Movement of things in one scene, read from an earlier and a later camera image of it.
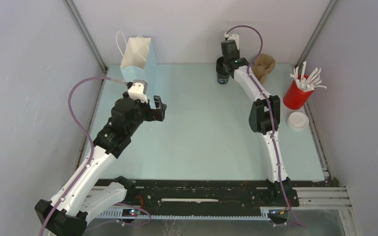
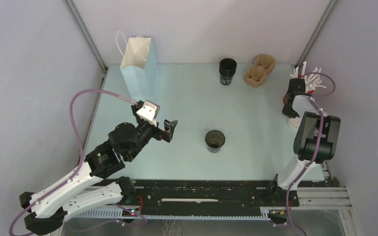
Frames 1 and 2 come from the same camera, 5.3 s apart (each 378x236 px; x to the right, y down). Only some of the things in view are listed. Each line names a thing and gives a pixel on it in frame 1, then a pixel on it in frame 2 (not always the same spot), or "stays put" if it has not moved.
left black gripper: [157, 114] to [167, 134]
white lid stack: [298, 121] stays put
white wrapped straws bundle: [311, 82] stays put
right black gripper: [237, 51] to [290, 114]
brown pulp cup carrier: [263, 65] stays put
